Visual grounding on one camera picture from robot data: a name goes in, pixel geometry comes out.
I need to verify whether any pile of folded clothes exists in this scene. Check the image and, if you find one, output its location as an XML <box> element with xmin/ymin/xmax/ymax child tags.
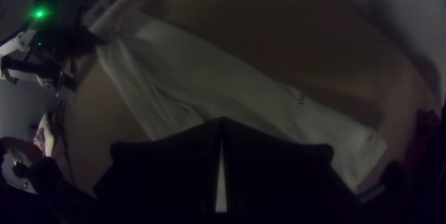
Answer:
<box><xmin>403</xmin><ymin>108</ymin><xmax>446</xmax><ymax>171</ymax></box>

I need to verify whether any person's hand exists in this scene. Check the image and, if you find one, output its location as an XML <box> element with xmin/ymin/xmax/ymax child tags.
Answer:
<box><xmin>34</xmin><ymin>113</ymin><xmax>55</xmax><ymax>158</ymax></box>

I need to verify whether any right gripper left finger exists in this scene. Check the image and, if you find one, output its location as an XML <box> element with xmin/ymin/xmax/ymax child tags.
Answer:
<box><xmin>93</xmin><ymin>117</ymin><xmax>222</xmax><ymax>215</ymax></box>

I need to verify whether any white t-shirt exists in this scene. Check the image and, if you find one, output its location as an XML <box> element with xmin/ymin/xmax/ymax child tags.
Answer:
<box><xmin>95</xmin><ymin>10</ymin><xmax>388</xmax><ymax>214</ymax></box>

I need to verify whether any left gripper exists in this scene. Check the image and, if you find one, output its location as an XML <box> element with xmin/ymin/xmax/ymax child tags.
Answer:
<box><xmin>34</xmin><ymin>25</ymin><xmax>106</xmax><ymax>61</ymax></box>

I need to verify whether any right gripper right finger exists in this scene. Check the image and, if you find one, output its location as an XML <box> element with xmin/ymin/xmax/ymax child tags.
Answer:
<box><xmin>222</xmin><ymin>117</ymin><xmax>361</xmax><ymax>217</ymax></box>

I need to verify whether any black cable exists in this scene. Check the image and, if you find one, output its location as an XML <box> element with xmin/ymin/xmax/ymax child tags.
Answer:
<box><xmin>52</xmin><ymin>101</ymin><xmax>77</xmax><ymax>184</ymax></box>

